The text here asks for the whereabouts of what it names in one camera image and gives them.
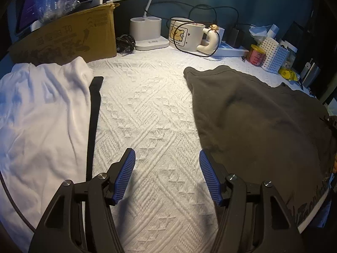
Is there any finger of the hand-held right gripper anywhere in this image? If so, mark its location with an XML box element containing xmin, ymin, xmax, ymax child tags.
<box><xmin>319</xmin><ymin>114</ymin><xmax>337</xmax><ymax>128</ymax></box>

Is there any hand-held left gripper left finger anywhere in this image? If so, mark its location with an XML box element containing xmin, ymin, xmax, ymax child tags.
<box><xmin>28</xmin><ymin>148</ymin><xmax>136</xmax><ymax>253</ymax></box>

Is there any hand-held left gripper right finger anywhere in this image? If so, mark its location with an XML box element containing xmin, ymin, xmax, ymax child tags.
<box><xmin>199</xmin><ymin>150</ymin><xmax>304</xmax><ymax>253</ymax></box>

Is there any brown t-shirt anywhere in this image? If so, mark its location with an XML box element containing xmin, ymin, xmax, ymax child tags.
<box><xmin>183</xmin><ymin>65</ymin><xmax>336</xmax><ymax>227</ymax></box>

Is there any steel thermos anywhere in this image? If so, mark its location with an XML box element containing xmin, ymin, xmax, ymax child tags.
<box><xmin>301</xmin><ymin>58</ymin><xmax>322</xmax><ymax>89</ymax></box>

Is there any white textured tablecloth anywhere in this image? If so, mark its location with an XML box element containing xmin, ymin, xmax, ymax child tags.
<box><xmin>87</xmin><ymin>46</ymin><xmax>316</xmax><ymax>253</ymax></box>

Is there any yellow snack packet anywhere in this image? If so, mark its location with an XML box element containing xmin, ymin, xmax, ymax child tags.
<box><xmin>279</xmin><ymin>67</ymin><xmax>301</xmax><ymax>81</ymax></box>

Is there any jar with white lid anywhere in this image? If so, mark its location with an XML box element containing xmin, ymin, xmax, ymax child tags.
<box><xmin>286</xmin><ymin>48</ymin><xmax>298</xmax><ymax>69</ymax></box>

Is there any white perforated basket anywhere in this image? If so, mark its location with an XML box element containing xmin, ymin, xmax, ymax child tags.
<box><xmin>257</xmin><ymin>37</ymin><xmax>289</xmax><ymax>74</ymax></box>

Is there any white garment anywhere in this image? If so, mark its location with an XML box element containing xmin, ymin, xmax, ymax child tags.
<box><xmin>0</xmin><ymin>57</ymin><xmax>95</xmax><ymax>251</ymax></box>

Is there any red can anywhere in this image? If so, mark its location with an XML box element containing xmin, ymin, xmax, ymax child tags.
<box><xmin>247</xmin><ymin>44</ymin><xmax>265</xmax><ymax>66</ymax></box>

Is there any crumpled white tissue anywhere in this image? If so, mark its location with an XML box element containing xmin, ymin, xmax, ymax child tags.
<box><xmin>249</xmin><ymin>24</ymin><xmax>279</xmax><ymax>44</ymax></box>

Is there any white power strip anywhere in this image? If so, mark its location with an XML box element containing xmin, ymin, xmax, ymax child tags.
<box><xmin>201</xmin><ymin>41</ymin><xmax>249</xmax><ymax>58</ymax></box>

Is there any black charger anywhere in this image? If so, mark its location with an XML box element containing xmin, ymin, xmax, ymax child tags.
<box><xmin>227</xmin><ymin>26</ymin><xmax>245</xmax><ymax>48</ymax></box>

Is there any white charger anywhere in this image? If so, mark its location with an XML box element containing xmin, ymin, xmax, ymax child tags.
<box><xmin>214</xmin><ymin>26</ymin><xmax>225</xmax><ymax>43</ymax></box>

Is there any white cartoon mug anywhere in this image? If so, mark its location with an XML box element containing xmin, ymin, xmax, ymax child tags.
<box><xmin>168</xmin><ymin>17</ymin><xmax>220</xmax><ymax>53</ymax></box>

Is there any white desk lamp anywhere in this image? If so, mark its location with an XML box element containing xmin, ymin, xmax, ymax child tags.
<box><xmin>129</xmin><ymin>0</ymin><xmax>169</xmax><ymax>51</ymax></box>

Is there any cardboard box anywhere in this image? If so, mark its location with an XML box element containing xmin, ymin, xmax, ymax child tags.
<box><xmin>8</xmin><ymin>2</ymin><xmax>120</xmax><ymax>65</ymax></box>

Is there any white tablet stand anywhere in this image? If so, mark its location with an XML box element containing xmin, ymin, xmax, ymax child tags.
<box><xmin>30</xmin><ymin>0</ymin><xmax>104</xmax><ymax>31</ymax></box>

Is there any clear plastic bag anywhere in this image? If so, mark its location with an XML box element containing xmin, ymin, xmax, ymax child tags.
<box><xmin>34</xmin><ymin>0</ymin><xmax>79</xmax><ymax>23</ymax></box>

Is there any tangled black cord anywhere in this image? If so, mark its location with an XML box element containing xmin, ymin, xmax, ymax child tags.
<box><xmin>116</xmin><ymin>34</ymin><xmax>136</xmax><ymax>54</ymax></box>

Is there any black charging cable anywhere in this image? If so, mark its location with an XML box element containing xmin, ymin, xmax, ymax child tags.
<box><xmin>172</xmin><ymin>4</ymin><xmax>240</xmax><ymax>58</ymax></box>

